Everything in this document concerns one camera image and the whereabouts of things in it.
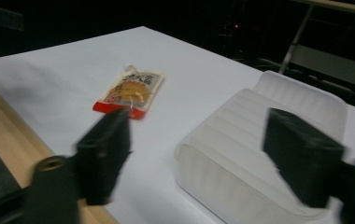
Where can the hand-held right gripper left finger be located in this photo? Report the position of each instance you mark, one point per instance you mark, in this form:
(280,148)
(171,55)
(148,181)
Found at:
(104,155)

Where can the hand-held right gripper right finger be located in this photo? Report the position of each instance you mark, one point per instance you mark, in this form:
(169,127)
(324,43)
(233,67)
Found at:
(303,155)

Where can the translucent white plastic container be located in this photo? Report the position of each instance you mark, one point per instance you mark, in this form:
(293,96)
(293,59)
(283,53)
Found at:
(253,149)

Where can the red and beige snack packet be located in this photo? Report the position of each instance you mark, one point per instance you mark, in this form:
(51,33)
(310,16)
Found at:
(130,90)

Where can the metal stand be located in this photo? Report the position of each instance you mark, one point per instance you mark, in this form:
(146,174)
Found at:
(322,46)

